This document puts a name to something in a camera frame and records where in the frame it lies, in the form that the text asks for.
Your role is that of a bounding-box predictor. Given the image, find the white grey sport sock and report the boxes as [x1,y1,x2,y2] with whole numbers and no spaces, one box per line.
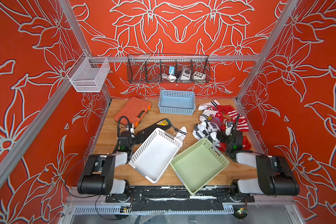
[192,121,220,147]

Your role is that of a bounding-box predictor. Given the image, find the red christmas sock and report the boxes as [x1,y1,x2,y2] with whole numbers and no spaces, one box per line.
[217,105,238,116]

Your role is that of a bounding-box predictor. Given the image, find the white sock black stripes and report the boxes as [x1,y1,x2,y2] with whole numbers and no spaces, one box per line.
[175,127,187,142]

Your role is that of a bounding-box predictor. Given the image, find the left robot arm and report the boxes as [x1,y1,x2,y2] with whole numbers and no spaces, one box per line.
[77,130,153,198]

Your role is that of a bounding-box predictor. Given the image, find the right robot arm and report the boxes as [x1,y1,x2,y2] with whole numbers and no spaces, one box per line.
[217,131,300,197]

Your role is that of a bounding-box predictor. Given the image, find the white perforated plastic basket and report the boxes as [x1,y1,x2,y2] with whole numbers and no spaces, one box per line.
[129,128,183,184]

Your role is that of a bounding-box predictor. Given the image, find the green perforated plastic basket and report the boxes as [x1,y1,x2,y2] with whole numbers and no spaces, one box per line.
[170,138,230,195]

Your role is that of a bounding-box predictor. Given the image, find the blue perforated plastic basket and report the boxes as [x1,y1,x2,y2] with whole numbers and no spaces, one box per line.
[158,90,196,115]

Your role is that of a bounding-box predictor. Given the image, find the purple sock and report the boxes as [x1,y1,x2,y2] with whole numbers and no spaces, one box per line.
[207,117,224,130]

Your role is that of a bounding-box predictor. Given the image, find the red white striped sock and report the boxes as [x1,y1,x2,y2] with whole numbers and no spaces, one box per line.
[228,110,249,133]

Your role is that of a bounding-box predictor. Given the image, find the black case yellow label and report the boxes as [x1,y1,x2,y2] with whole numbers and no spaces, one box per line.
[135,119,171,145]

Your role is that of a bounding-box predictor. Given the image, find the orange plastic tool case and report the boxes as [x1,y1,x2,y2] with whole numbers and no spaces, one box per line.
[114,97,151,128]

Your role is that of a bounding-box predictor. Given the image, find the white striped sock at back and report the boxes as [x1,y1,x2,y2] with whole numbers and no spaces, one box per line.
[198,100,220,111]

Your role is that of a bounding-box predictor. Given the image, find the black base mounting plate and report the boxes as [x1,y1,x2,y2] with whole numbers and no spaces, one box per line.
[105,185,255,212]

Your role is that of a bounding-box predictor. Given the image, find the white round socket adapter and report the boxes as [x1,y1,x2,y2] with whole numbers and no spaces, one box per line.
[179,67,191,81]

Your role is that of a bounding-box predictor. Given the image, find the blue white charger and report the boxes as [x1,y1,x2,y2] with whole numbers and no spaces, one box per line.
[169,66,175,76]

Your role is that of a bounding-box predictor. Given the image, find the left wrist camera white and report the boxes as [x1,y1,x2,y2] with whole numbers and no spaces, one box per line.
[127,123,134,134]

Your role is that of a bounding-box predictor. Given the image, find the ratchet wrench green handle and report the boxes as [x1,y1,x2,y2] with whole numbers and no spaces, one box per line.
[166,119,179,132]

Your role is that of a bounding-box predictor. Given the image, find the black wire wall basket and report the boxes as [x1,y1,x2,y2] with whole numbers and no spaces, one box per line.
[127,53,211,84]

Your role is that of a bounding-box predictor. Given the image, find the white wire mesh basket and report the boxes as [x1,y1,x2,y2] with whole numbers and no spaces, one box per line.
[66,57,111,93]

